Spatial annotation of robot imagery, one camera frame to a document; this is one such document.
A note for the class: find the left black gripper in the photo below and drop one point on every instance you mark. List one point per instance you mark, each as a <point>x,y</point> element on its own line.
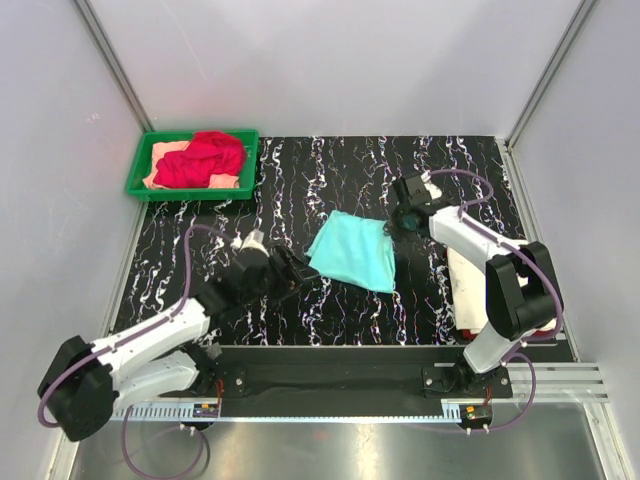
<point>296,272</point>

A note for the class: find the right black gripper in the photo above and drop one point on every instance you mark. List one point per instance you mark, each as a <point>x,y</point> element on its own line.
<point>394,227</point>

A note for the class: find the teal t-shirt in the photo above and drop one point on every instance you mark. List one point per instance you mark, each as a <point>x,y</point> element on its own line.
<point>356,251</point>

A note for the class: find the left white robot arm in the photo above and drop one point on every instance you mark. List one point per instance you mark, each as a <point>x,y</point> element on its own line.
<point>88,382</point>

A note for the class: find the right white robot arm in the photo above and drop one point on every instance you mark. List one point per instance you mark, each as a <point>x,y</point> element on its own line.
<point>521,291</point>

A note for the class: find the folded white t-shirt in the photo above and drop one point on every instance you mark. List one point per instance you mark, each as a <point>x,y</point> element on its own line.
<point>468,291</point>

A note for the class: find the black marble pattern mat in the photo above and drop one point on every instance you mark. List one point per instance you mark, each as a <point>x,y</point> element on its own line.
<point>299,182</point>

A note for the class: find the peach t-shirt in bin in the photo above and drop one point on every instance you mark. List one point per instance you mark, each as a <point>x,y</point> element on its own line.
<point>160,149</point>

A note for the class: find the folded red t-shirt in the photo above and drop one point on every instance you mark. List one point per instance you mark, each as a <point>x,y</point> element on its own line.
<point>465,336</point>

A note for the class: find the red t-shirt in bin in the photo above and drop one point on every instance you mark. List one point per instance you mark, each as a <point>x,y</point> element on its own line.
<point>208,153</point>

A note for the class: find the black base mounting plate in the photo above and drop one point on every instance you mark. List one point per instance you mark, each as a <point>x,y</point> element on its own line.
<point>300,365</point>

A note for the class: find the green plastic bin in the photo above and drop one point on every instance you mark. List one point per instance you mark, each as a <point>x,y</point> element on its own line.
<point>142,163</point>

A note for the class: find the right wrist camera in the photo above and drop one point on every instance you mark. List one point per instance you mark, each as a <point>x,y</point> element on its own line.
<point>415,189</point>

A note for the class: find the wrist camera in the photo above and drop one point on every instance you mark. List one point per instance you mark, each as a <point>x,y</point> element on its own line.
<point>415,189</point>
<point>252,242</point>

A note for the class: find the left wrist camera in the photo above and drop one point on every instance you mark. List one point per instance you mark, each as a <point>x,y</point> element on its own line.
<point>252,242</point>

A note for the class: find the aluminium frame rail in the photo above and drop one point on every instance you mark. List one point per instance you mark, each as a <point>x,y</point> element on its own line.
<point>560,382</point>

